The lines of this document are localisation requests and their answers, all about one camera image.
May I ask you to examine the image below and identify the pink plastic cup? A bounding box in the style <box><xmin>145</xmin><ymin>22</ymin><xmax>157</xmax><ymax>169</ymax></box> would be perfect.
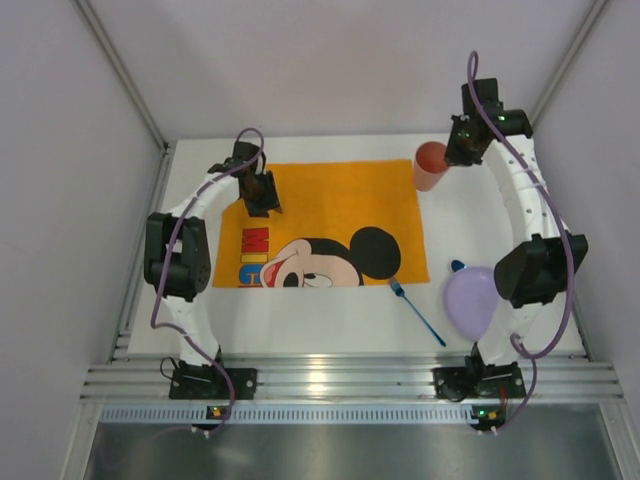
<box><xmin>413</xmin><ymin>141</ymin><xmax>449</xmax><ymax>192</ymax></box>

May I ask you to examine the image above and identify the orange Mickey Mouse cloth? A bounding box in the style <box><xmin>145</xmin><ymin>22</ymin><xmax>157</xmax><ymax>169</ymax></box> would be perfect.
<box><xmin>212</xmin><ymin>159</ymin><xmax>430</xmax><ymax>288</ymax></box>

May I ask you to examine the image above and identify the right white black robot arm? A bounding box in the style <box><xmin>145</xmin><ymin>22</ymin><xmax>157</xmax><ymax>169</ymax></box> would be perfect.
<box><xmin>445</xmin><ymin>78</ymin><xmax>589</xmax><ymax>365</ymax></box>

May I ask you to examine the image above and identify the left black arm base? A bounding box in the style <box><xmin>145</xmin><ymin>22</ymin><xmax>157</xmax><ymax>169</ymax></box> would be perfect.
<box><xmin>169</xmin><ymin>362</ymin><xmax>258</xmax><ymax>400</ymax></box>

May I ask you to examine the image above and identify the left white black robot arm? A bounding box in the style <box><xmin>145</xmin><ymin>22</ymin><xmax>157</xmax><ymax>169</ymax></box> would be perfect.
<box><xmin>143</xmin><ymin>138</ymin><xmax>280</xmax><ymax>367</ymax></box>

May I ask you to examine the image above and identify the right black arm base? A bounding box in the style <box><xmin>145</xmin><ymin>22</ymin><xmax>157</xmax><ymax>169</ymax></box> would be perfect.
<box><xmin>433</xmin><ymin>363</ymin><xmax>526</xmax><ymax>402</ymax></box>

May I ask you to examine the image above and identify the lilac plastic plate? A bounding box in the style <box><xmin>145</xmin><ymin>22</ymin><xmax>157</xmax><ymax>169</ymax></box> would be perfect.
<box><xmin>443</xmin><ymin>266</ymin><xmax>499</xmax><ymax>342</ymax></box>

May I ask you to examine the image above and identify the blue plastic fork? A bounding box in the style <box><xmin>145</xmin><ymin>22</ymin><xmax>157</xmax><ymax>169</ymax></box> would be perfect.
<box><xmin>388</xmin><ymin>277</ymin><xmax>447</xmax><ymax>347</ymax></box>

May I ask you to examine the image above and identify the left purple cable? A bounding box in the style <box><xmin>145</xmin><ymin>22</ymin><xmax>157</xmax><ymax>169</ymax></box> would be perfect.
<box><xmin>150</xmin><ymin>127</ymin><xmax>266</xmax><ymax>441</ymax></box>

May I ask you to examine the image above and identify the purple cable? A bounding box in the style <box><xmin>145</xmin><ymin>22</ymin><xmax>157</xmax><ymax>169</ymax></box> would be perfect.
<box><xmin>150</xmin><ymin>127</ymin><xmax>266</xmax><ymax>441</ymax></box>
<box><xmin>466</xmin><ymin>49</ymin><xmax>576</xmax><ymax>435</ymax></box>

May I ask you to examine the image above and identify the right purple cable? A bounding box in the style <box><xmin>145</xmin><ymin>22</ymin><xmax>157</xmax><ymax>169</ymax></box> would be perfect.
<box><xmin>466</xmin><ymin>49</ymin><xmax>576</xmax><ymax>435</ymax></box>

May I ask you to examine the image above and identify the slotted grey cable duct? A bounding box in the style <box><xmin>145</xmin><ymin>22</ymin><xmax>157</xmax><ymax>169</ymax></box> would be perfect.
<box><xmin>100</xmin><ymin>404</ymin><xmax>502</xmax><ymax>425</ymax></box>

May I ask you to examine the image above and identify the aluminium mounting rail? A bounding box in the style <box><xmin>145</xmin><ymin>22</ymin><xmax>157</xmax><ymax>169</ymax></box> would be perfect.
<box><xmin>80</xmin><ymin>355</ymin><xmax>624</xmax><ymax>404</ymax></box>

